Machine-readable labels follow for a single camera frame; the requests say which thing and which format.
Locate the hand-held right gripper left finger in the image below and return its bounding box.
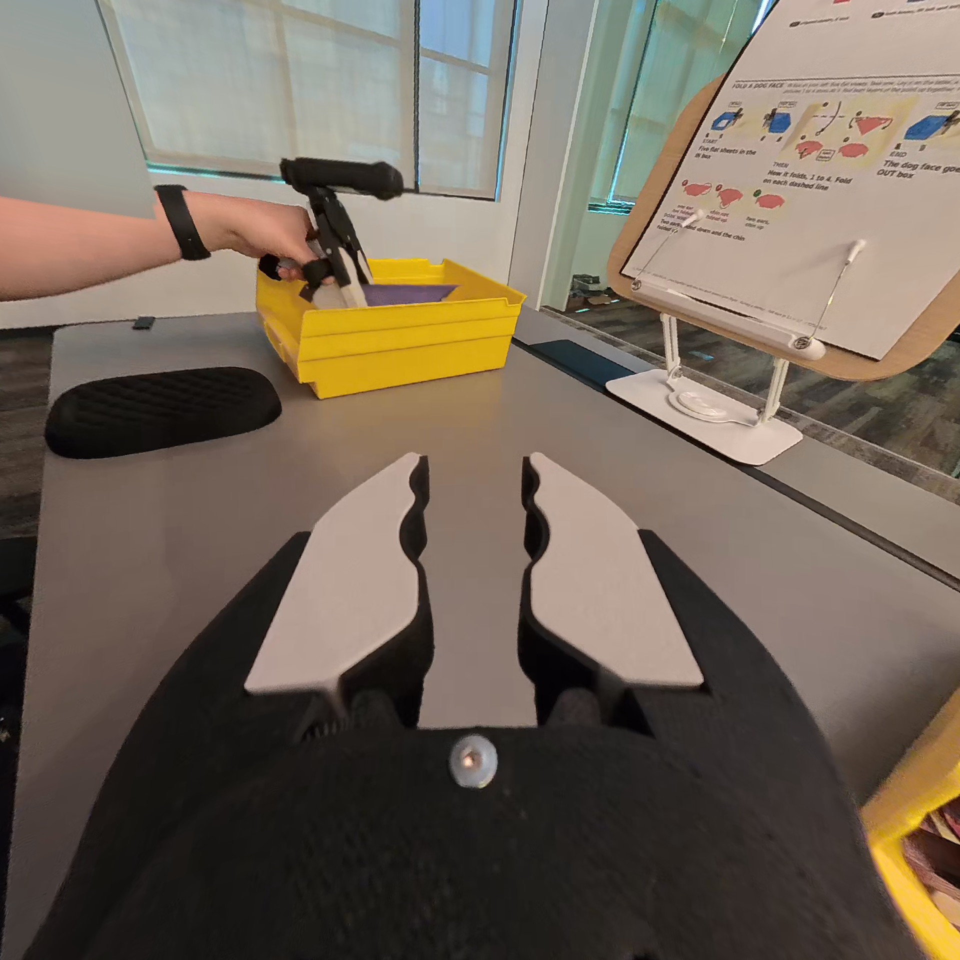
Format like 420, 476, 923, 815
242, 451, 436, 697

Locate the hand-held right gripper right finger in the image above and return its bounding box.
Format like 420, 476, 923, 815
519, 451, 708, 693

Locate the purple paper sheet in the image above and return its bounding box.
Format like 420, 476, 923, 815
363, 283, 459, 307

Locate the yellow plastic bin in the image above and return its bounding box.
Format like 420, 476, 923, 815
858, 690, 960, 960
255, 257, 528, 400

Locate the person's left forearm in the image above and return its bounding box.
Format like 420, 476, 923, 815
0, 191, 185, 303

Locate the person's left hand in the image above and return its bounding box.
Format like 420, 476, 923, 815
206, 193, 324, 285

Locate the large window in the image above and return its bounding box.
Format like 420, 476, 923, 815
96, 0, 520, 202

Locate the black wristband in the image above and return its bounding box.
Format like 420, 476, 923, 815
153, 183, 213, 262

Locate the black wrist rest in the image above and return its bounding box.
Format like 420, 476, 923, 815
45, 367, 282, 460

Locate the wooden document stand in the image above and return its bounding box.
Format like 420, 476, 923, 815
606, 0, 960, 466

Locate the narrow window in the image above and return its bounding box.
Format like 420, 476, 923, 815
588, 0, 781, 215

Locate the white instruction sheet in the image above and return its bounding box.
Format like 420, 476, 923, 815
622, 0, 960, 361

